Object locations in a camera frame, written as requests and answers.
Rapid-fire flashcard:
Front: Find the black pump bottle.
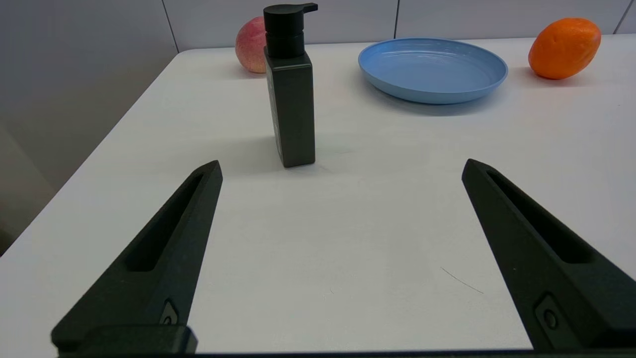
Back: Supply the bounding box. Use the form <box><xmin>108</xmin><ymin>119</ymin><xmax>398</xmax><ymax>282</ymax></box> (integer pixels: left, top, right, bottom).
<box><xmin>263</xmin><ymin>3</ymin><xmax>319</xmax><ymax>169</ymax></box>

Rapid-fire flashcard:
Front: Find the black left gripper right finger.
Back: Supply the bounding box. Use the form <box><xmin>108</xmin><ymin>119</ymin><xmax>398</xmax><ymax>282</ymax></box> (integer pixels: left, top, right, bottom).
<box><xmin>462</xmin><ymin>159</ymin><xmax>636</xmax><ymax>352</ymax></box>

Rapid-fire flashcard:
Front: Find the blue plate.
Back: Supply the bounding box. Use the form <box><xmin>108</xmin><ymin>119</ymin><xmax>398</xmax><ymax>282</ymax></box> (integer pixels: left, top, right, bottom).
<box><xmin>358</xmin><ymin>38</ymin><xmax>509</xmax><ymax>105</ymax></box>

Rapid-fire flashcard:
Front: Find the orange fruit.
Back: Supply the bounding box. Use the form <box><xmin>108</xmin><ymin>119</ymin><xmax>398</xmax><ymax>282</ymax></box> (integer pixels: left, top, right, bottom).
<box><xmin>528</xmin><ymin>17</ymin><xmax>602</xmax><ymax>81</ymax></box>

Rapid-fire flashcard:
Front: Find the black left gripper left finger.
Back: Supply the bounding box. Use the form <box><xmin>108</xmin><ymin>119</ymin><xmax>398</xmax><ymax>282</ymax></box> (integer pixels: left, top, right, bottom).
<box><xmin>51</xmin><ymin>160</ymin><xmax>224</xmax><ymax>354</ymax></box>

